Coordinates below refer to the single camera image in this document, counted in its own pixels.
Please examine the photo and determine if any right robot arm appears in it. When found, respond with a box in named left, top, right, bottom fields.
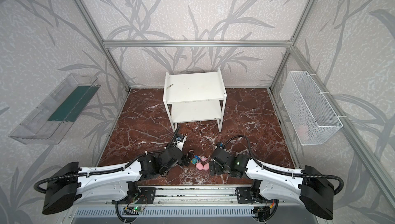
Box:
left=208, top=148, right=335, bottom=222

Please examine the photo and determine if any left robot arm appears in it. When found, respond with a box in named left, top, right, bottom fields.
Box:
left=34, top=147, right=193, bottom=215

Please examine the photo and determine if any white two-tier metal shelf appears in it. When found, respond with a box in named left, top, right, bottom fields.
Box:
left=163, top=69, right=227, bottom=132

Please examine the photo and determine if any pink pig toy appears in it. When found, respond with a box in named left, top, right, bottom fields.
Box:
left=196, top=162, right=204, bottom=171
left=203, top=163, right=209, bottom=171

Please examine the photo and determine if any green circuit board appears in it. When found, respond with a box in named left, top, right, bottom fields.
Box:
left=124, top=206, right=145, bottom=215

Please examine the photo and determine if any pink toy in basket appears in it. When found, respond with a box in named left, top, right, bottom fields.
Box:
left=297, top=125, right=309, bottom=142

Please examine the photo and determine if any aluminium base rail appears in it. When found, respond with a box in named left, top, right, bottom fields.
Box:
left=74, top=185, right=304, bottom=206

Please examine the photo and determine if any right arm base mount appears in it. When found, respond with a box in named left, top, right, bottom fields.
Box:
left=235, top=187, right=263, bottom=204

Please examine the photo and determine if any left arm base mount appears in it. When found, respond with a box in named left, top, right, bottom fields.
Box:
left=112, top=187, right=156, bottom=204

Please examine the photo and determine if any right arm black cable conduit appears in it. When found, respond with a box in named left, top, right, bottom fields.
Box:
left=223, top=135, right=345, bottom=196

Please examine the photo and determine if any white wire mesh basket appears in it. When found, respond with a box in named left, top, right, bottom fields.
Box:
left=280, top=71, right=343, bottom=146

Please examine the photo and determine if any clear plastic wall bin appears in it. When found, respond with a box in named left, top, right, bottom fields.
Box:
left=9, top=73, right=101, bottom=145

